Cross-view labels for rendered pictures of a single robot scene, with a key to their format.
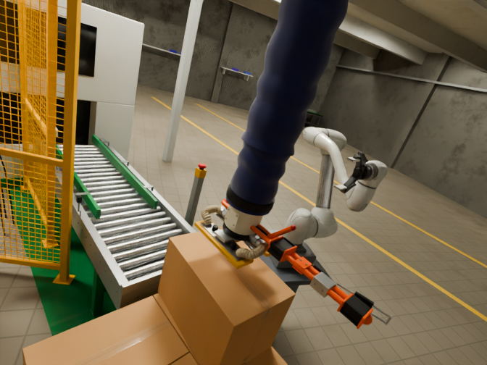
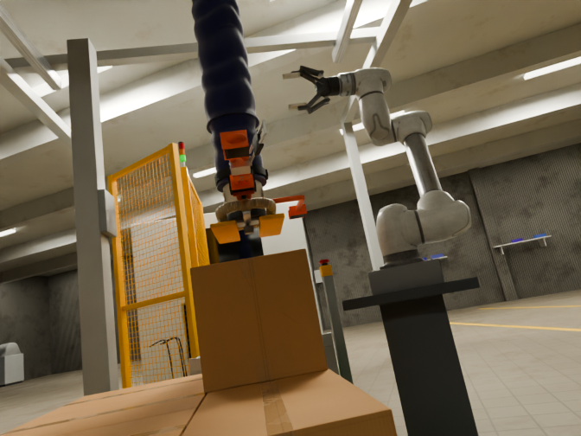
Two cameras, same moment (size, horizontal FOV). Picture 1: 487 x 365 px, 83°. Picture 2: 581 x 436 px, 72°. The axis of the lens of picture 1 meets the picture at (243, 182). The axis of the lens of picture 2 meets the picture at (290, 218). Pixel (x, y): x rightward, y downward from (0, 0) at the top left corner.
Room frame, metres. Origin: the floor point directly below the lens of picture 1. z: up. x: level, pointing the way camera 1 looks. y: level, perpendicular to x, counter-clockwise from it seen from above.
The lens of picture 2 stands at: (0.07, -1.30, 0.74)
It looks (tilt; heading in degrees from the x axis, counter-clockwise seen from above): 13 degrees up; 43
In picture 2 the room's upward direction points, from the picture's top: 10 degrees counter-clockwise
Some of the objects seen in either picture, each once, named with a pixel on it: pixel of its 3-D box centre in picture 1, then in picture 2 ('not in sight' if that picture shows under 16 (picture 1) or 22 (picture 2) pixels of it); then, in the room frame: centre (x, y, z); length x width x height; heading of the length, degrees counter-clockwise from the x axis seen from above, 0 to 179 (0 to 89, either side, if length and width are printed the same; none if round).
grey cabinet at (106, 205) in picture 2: not in sight; (107, 214); (1.17, 1.41, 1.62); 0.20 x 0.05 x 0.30; 50
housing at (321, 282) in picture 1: (322, 284); (239, 164); (0.86, -0.40, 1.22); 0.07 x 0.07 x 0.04; 49
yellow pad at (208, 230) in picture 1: (223, 238); (226, 229); (1.09, 0.01, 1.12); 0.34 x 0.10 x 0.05; 49
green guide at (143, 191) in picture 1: (122, 165); not in sight; (2.57, 1.25, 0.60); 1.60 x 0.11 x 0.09; 50
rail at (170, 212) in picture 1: (142, 189); not in sight; (2.39, 0.94, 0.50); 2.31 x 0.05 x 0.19; 50
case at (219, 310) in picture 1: (220, 292); (261, 317); (1.15, -0.06, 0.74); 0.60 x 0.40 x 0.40; 46
